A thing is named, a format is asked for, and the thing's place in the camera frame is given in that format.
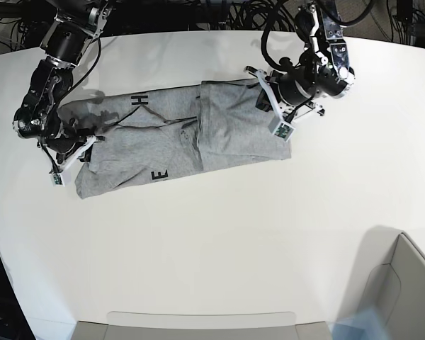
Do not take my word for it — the grey chair at bottom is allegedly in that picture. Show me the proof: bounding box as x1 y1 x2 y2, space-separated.
72 311 332 339

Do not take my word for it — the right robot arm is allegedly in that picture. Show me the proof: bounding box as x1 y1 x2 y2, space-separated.
13 1 115 171

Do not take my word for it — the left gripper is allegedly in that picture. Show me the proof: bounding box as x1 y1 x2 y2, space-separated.
255 72 280 112

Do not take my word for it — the black cable bundle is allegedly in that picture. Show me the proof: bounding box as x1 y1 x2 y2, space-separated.
226 0 297 33

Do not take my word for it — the grey T-shirt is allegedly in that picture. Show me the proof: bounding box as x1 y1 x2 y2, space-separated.
58 79 291 198

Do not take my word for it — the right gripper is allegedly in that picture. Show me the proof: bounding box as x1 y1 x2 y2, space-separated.
76 147 93 163

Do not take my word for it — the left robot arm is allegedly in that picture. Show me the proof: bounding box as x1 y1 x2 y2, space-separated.
261 1 362 111

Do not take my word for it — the blue blurred object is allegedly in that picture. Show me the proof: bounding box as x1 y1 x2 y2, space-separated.
329 307 391 340

